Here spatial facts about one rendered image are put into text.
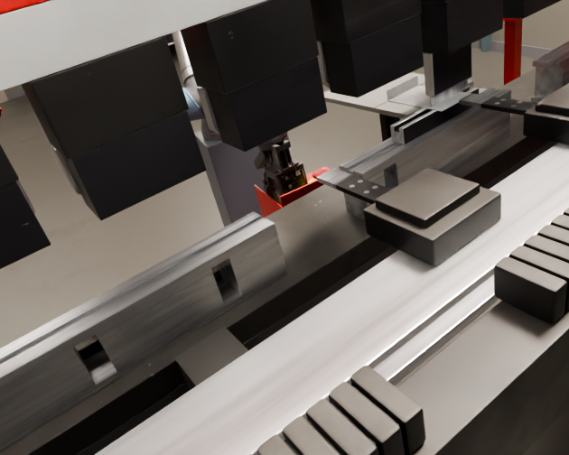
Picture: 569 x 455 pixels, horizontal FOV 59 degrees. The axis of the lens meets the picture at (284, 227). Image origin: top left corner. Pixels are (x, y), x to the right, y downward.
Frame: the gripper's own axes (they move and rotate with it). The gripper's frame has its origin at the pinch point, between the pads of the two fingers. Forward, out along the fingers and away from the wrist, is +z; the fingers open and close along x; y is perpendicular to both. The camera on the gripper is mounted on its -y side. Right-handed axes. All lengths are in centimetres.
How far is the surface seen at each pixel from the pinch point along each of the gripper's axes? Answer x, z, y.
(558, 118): 22, -24, 56
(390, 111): 14.4, -24.5, 27.4
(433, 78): 19.3, -29.6, 34.3
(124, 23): -29, -52, 46
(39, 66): -38, -50, 47
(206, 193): 18, 58, -186
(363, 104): 13.7, -25.2, 19.7
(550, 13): 294, 27, -168
